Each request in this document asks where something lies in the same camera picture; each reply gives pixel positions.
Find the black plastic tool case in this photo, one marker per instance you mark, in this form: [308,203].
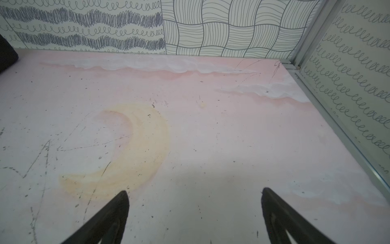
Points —
[8,55]

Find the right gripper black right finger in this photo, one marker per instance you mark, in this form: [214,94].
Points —
[283,222]

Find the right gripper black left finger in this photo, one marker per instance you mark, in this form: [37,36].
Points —
[107,226]

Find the pink floral table mat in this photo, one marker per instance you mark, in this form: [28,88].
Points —
[192,140]

